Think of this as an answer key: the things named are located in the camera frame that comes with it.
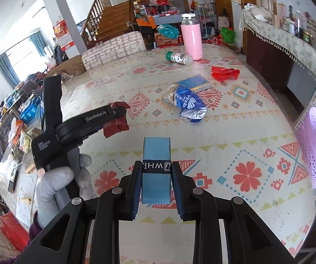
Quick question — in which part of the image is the plaid cloth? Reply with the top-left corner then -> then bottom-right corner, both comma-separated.
0,113 -> 17,163

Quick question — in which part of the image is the blue window curtain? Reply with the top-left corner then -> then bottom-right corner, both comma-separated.
30,31 -> 46,58
0,53 -> 21,87

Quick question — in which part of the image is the pink thermos bottle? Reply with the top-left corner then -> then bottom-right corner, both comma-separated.
180,13 -> 203,60

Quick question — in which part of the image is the blue grip tape roll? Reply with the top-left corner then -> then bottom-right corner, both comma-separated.
142,137 -> 173,204

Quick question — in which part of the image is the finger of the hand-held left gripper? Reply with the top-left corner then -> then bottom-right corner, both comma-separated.
110,105 -> 127,119

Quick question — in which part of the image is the green cap spice jar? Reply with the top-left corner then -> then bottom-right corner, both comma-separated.
165,51 -> 194,65

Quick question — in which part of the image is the red plastic bag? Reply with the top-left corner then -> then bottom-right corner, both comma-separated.
0,212 -> 31,252

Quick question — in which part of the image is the sideboard with patterned cloth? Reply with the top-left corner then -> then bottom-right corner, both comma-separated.
242,7 -> 316,91

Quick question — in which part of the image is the metal storage rack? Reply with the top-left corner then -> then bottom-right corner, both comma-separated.
195,1 -> 216,37

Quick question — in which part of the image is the blue flat box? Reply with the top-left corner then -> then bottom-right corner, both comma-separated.
175,75 -> 212,92

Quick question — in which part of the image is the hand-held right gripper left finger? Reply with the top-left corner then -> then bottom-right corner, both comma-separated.
14,168 -> 143,264

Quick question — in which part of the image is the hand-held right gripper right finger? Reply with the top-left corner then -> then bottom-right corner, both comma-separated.
172,161 -> 296,264

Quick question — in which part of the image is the dark red cigarette carton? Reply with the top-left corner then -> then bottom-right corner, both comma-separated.
102,101 -> 130,138

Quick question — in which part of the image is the wooden staircase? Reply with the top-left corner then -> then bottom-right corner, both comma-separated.
81,0 -> 161,50

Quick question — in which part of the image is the green bag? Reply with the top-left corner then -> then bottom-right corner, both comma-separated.
221,27 -> 235,44

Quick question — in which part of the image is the blue white tissue pack wrapper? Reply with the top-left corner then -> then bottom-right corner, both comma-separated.
161,85 -> 208,124

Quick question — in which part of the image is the red wall calendar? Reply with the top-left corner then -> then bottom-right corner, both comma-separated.
53,19 -> 73,50

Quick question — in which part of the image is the white plastic bag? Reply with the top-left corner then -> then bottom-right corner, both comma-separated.
44,45 -> 58,68

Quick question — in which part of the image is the person's left hand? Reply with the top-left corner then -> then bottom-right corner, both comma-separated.
34,154 -> 93,227

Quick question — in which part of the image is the crumpled red wrapper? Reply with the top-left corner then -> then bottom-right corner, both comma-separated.
210,66 -> 241,82

